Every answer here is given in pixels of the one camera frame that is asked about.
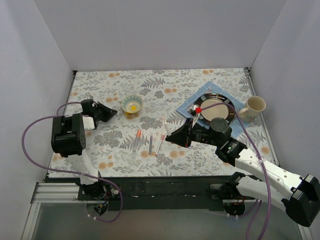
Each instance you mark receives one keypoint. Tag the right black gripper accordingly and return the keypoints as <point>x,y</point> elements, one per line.
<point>188,133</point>

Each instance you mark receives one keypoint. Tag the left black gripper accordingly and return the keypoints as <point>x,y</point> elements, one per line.
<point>99,112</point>

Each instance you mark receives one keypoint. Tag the yellow white pen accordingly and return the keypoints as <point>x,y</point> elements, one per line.
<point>167,128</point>

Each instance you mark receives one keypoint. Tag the pink white pen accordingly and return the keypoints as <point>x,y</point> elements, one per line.
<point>159,145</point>

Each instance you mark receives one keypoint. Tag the purple pen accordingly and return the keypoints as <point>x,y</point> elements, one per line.
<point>150,144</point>

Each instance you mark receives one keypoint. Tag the grey highlighter pen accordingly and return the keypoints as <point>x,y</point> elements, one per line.
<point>136,141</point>

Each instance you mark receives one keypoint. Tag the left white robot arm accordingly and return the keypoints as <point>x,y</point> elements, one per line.
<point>68,138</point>

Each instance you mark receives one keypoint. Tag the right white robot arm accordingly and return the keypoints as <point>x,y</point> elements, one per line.
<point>298,196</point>

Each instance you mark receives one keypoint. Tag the patterned glass bowl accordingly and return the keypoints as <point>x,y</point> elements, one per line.
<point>132,104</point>

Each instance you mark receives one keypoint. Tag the floral table mat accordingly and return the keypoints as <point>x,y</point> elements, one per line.
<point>110,147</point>

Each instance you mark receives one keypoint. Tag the dark striped plate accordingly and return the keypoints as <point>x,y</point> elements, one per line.
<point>218,111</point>

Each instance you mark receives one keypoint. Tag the blue checked cloth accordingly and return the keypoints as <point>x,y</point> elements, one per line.
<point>210,87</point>

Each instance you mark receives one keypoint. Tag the cream ceramic mug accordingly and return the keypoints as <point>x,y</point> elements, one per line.
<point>252,108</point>

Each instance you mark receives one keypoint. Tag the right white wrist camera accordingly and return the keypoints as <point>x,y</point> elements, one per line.
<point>195,113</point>

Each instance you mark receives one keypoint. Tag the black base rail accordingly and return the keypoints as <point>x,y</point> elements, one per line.
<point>213,193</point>

